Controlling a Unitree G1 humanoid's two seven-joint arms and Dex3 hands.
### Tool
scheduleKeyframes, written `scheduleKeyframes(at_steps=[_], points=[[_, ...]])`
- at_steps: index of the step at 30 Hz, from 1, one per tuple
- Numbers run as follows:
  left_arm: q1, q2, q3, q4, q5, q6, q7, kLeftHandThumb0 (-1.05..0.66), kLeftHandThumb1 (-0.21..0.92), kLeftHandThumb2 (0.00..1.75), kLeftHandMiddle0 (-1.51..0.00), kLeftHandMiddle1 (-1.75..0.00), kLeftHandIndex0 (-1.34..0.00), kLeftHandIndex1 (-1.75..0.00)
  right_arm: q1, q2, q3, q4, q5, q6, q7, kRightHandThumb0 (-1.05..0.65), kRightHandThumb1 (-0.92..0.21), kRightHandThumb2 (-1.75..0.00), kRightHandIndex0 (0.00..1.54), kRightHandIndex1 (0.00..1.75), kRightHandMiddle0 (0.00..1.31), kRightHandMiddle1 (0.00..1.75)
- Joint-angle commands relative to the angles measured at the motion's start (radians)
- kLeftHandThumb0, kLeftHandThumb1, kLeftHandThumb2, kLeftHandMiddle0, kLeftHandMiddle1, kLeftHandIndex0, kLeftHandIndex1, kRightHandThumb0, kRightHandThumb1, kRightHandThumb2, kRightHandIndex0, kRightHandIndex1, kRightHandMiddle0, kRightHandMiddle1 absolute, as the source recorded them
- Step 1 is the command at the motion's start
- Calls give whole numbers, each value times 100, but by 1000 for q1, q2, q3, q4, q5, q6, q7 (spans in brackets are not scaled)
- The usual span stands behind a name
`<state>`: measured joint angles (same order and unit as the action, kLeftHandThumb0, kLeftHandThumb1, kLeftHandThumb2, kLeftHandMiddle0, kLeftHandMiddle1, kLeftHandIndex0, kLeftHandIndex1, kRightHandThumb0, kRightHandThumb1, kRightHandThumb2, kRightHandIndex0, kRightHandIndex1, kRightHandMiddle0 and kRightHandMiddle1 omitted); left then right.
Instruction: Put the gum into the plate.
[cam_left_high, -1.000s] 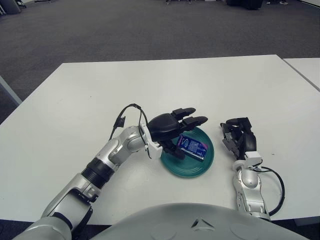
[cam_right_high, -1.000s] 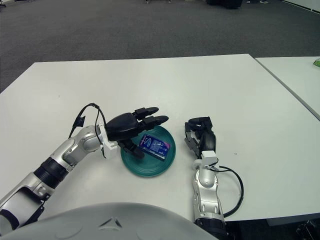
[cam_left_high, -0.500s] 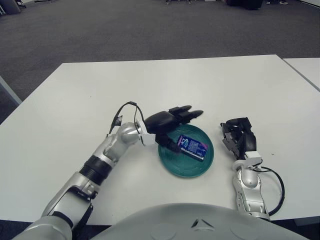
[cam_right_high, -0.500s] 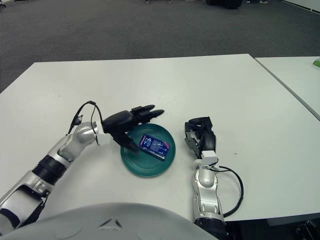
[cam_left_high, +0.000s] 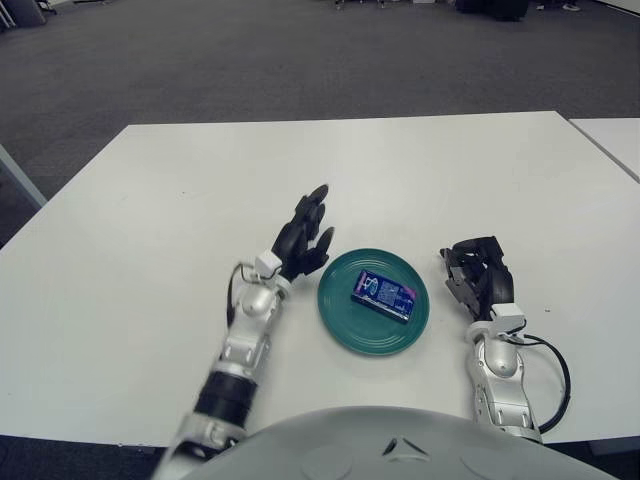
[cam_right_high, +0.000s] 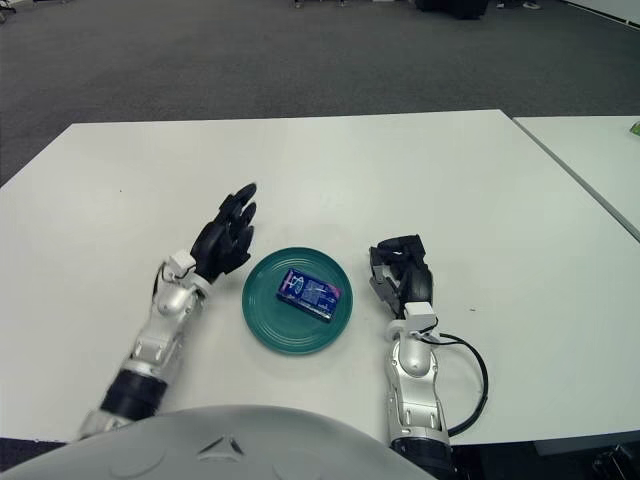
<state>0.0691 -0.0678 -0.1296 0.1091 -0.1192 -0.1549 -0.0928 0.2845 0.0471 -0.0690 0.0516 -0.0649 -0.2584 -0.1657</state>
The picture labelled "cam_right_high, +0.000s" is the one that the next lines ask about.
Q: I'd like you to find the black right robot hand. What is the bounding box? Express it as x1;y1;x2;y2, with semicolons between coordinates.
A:
368;232;434;319

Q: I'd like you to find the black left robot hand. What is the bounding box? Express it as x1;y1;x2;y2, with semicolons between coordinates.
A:
191;182;258;284

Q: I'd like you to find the blue gum box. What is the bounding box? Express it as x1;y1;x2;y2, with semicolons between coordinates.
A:
276;268;343;324

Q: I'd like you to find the teal round plate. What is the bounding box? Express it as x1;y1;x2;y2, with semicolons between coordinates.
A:
241;245;354;357

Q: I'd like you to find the grey robot torso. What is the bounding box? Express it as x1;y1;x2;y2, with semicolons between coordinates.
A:
0;403;426;480

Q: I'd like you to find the black object under table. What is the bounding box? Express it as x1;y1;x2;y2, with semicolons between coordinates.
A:
592;442;640;480

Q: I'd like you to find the black background object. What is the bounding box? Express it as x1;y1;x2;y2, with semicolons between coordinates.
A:
415;0;489;20

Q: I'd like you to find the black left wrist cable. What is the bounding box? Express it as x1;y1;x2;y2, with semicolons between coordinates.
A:
151;262;197;297

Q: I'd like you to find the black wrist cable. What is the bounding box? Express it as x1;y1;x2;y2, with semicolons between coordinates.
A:
151;262;197;297
424;332;489;436

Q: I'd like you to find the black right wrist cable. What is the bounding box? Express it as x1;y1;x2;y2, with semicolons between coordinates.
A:
424;332;489;436

